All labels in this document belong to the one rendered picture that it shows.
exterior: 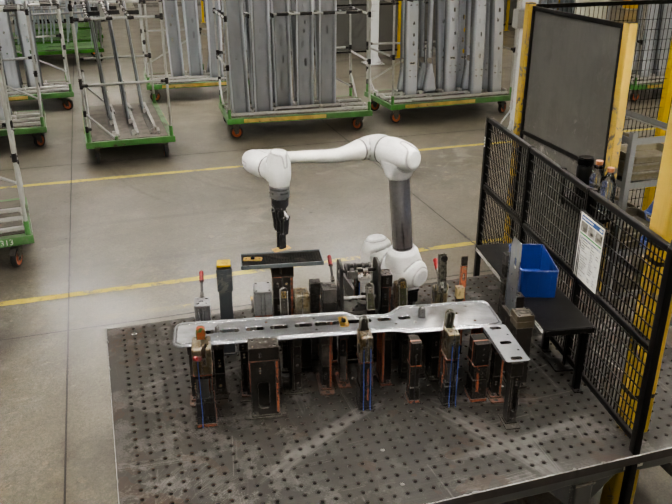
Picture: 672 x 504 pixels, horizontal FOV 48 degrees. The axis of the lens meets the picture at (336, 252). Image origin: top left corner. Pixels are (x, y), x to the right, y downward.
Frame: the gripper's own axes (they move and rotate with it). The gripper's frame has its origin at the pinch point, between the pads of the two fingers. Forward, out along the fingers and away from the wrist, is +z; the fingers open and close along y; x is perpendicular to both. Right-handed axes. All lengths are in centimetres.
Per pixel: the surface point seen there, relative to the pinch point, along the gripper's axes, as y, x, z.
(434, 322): 61, 39, 25
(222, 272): -8.6, -25.6, 12.4
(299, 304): 21.8, -4.2, 21.4
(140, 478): 51, -90, 54
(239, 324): 17.3, -31.1, 24.9
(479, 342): 82, 45, 27
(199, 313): 3.2, -42.7, 22.5
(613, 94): -27, 257, -29
